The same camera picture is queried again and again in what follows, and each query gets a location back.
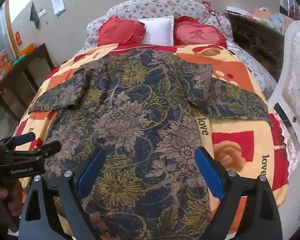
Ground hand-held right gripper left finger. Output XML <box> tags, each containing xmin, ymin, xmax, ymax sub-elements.
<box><xmin>19</xmin><ymin>147</ymin><xmax>107</xmax><ymax>240</ymax></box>

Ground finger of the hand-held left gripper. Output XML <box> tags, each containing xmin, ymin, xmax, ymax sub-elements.
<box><xmin>5</xmin><ymin>140</ymin><xmax>62</xmax><ymax>166</ymax></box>
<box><xmin>0</xmin><ymin>132</ymin><xmax>37</xmax><ymax>153</ymax></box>

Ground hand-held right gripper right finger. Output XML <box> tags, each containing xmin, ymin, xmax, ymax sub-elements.
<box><xmin>194</xmin><ymin>146</ymin><xmax>283</xmax><ymax>240</ymax></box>

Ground dark floral patterned shirt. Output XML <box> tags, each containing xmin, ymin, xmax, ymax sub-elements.
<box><xmin>27</xmin><ymin>49</ymin><xmax>274</xmax><ymax>240</ymax></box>

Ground person's left hand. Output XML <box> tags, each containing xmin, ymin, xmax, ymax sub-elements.
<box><xmin>0</xmin><ymin>180</ymin><xmax>24</xmax><ymax>230</ymax></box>

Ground printed orange red blanket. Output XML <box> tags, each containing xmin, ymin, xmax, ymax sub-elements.
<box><xmin>14</xmin><ymin>43</ymin><xmax>290</xmax><ymax>240</ymax></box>

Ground dark wooden side table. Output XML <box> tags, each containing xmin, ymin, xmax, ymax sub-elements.
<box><xmin>0</xmin><ymin>43</ymin><xmax>54</xmax><ymax>130</ymax></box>

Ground green packet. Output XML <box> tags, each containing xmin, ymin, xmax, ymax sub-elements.
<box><xmin>13</xmin><ymin>55</ymin><xmax>28</xmax><ymax>67</ymax></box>

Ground orange box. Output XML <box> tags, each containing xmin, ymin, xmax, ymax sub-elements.
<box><xmin>17</xmin><ymin>43</ymin><xmax>37</xmax><ymax>57</ymax></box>

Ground dark hanging cloth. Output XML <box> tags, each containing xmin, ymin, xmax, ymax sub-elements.
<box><xmin>30</xmin><ymin>2</ymin><xmax>40</xmax><ymax>30</ymax></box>

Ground red heart pillow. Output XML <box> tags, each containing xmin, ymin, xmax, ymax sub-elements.
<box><xmin>98</xmin><ymin>16</ymin><xmax>147</xmax><ymax>47</ymax></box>
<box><xmin>174</xmin><ymin>16</ymin><xmax>227</xmax><ymax>48</ymax></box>

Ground dark carved wooden cabinet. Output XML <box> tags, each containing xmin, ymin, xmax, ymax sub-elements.
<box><xmin>226</xmin><ymin>11</ymin><xmax>285</xmax><ymax>79</ymax></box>

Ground white pillow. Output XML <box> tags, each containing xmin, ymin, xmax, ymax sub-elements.
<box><xmin>137</xmin><ymin>15</ymin><xmax>175</xmax><ymax>46</ymax></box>

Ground red ruffled cloth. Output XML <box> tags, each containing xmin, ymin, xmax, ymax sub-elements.
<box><xmin>202</xmin><ymin>1</ymin><xmax>222</xmax><ymax>15</ymax></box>

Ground pile of plastic packets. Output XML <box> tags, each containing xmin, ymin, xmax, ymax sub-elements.
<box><xmin>227</xmin><ymin>5</ymin><xmax>290</xmax><ymax>28</ymax></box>

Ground floral bed sheet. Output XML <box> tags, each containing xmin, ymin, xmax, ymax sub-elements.
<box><xmin>85</xmin><ymin>0</ymin><xmax>278</xmax><ymax>93</ymax></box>

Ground wall poster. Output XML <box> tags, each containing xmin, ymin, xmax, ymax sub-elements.
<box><xmin>49</xmin><ymin>0</ymin><xmax>66</xmax><ymax>17</ymax></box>

